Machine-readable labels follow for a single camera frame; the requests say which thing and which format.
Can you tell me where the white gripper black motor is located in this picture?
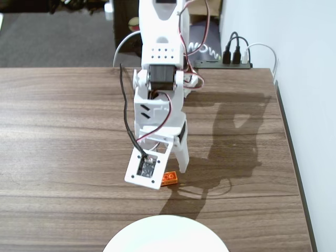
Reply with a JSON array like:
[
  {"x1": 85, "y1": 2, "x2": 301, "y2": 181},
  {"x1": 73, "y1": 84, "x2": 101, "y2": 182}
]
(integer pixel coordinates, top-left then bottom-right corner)
[{"x1": 134, "y1": 111, "x2": 190, "y2": 174}]

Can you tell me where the orange lego block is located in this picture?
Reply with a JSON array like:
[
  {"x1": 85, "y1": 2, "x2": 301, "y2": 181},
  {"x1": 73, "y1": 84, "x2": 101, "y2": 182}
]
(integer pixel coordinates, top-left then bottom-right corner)
[{"x1": 160, "y1": 171, "x2": 180, "y2": 187}]

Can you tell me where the white round plate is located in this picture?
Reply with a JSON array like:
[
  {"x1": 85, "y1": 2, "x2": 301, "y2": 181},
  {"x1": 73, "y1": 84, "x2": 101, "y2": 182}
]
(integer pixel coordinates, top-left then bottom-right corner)
[{"x1": 102, "y1": 215, "x2": 229, "y2": 252}]

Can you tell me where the black power strip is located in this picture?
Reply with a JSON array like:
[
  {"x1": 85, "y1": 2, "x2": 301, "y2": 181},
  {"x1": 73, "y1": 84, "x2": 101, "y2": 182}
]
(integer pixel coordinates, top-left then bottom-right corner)
[{"x1": 193, "y1": 59, "x2": 253, "y2": 70}]

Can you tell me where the round yellow red sticker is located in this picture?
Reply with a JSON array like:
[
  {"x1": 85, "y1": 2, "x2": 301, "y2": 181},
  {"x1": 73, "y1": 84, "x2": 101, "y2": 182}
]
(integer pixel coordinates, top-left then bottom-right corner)
[{"x1": 128, "y1": 17, "x2": 140, "y2": 33}]

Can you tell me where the brown cardboard box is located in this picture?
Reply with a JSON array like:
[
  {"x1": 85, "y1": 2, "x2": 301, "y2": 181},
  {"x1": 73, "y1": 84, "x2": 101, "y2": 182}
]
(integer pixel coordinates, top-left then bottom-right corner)
[{"x1": 187, "y1": 0, "x2": 223, "y2": 26}]

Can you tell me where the black cabinet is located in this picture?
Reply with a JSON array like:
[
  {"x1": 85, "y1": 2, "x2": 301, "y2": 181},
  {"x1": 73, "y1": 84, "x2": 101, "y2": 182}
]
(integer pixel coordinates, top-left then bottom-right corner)
[{"x1": 112, "y1": 0, "x2": 142, "y2": 57}]

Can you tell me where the small white box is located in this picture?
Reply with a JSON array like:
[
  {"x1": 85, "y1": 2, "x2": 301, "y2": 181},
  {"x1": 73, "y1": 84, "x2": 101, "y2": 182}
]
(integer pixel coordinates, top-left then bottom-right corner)
[{"x1": 104, "y1": 2, "x2": 114, "y2": 20}]

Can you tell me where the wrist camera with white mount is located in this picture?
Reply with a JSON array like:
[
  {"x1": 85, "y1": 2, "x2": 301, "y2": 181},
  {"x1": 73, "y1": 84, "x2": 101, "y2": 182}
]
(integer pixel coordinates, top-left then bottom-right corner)
[{"x1": 124, "y1": 135, "x2": 174, "y2": 190}]

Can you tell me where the red black white servo wire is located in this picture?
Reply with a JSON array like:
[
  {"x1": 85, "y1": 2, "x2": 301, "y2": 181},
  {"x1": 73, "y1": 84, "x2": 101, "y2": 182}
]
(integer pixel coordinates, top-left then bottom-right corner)
[
  {"x1": 177, "y1": 0, "x2": 211, "y2": 57},
  {"x1": 136, "y1": 90, "x2": 173, "y2": 144}
]

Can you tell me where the black plug with cable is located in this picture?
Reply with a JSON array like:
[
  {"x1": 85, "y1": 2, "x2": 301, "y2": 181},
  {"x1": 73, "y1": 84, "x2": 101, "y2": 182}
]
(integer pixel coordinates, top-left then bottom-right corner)
[
  {"x1": 222, "y1": 31, "x2": 240, "y2": 66},
  {"x1": 227, "y1": 36, "x2": 249, "y2": 65}
]

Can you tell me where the white plug with cable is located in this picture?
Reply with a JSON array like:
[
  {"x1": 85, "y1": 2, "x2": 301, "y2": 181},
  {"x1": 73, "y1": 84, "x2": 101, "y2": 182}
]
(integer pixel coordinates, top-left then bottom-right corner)
[{"x1": 241, "y1": 43, "x2": 278, "y2": 79}]

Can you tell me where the white curved cable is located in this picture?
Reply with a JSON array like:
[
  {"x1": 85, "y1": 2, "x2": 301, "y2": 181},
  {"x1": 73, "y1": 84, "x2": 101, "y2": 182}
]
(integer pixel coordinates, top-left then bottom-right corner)
[{"x1": 112, "y1": 31, "x2": 141, "y2": 68}]

